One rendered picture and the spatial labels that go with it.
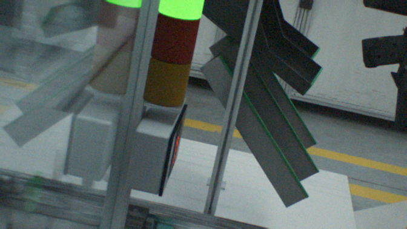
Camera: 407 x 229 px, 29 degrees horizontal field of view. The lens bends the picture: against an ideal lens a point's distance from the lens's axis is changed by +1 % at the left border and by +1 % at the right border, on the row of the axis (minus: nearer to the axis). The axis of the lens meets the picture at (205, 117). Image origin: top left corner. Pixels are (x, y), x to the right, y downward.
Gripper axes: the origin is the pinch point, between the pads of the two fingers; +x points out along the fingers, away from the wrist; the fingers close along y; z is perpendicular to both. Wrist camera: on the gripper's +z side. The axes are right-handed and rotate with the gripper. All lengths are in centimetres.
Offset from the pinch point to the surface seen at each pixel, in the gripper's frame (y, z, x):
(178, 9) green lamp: 26.5, 31.6, -10.6
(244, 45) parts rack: -14.1, 24.0, 0.8
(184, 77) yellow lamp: 25.3, 29.4, -3.2
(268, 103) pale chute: -29.2, 17.0, 13.8
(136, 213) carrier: -4.2, 33.4, 29.5
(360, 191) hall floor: -276, -54, 122
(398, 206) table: -59, -19, 38
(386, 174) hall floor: -310, -71, 121
